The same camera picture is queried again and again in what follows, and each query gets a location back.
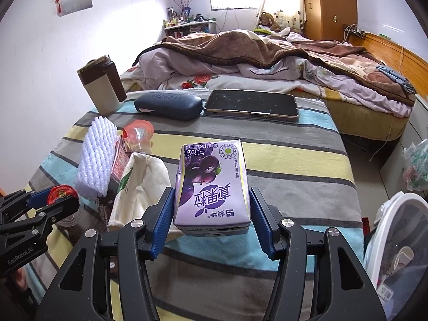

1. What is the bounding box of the purple milk carton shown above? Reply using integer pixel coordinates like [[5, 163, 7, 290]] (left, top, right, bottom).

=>
[[173, 140, 251, 237]]

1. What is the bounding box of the clear cola bottle red cap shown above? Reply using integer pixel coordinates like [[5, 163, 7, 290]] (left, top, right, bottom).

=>
[[47, 185, 83, 228]]

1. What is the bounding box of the patterned paper cup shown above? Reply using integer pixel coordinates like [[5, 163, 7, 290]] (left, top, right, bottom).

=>
[[392, 246, 414, 273]]

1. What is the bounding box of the white round trash bin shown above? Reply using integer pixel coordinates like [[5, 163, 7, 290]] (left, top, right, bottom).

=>
[[364, 191, 427, 320]]

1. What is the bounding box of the person's left hand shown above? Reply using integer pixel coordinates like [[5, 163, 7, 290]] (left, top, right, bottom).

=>
[[6, 267, 28, 293]]

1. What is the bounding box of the pink strawberry milk carton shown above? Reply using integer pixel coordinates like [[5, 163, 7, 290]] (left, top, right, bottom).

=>
[[110, 136, 129, 184]]

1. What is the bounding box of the cream paper bag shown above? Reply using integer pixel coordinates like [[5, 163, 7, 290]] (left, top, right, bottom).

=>
[[107, 152, 171, 231]]

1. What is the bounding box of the white bedside cabinet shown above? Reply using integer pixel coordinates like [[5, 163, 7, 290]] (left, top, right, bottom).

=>
[[380, 94, 428, 198]]

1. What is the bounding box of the orange lid jelly cup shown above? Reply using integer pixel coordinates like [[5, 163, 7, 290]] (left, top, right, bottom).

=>
[[122, 120, 154, 154]]

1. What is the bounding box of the striped fleece table cloth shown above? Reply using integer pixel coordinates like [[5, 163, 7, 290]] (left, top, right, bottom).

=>
[[25, 90, 366, 321]]

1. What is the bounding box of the green printed plastic bag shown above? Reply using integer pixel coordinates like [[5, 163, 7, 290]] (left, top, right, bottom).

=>
[[403, 139, 428, 191]]

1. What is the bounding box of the brown and cream thermos mug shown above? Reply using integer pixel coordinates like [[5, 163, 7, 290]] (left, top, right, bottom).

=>
[[77, 54, 127, 116]]

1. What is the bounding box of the dark blue glasses case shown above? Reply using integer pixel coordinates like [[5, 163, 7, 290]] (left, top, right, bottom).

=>
[[134, 91, 203, 121]]

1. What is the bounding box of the bed with wooden headboard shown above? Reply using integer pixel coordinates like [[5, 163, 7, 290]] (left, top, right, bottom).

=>
[[120, 32, 416, 141]]

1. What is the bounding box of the folded blue cloth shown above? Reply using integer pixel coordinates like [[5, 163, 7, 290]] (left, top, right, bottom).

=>
[[376, 65, 416, 94]]

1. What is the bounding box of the cluttered white shelf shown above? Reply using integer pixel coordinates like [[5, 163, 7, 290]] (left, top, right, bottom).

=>
[[163, 7, 218, 39]]

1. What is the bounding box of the brown fleece blanket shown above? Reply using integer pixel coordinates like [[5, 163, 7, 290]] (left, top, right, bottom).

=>
[[137, 30, 416, 106]]

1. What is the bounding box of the brown teddy bear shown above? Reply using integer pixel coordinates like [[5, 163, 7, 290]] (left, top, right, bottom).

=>
[[258, 12, 282, 32]]

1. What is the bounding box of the wooden wardrobe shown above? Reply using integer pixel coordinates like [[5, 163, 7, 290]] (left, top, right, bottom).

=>
[[303, 0, 358, 41]]

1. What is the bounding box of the patterned window curtain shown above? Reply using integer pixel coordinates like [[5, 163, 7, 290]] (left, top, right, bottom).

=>
[[257, 0, 306, 33]]

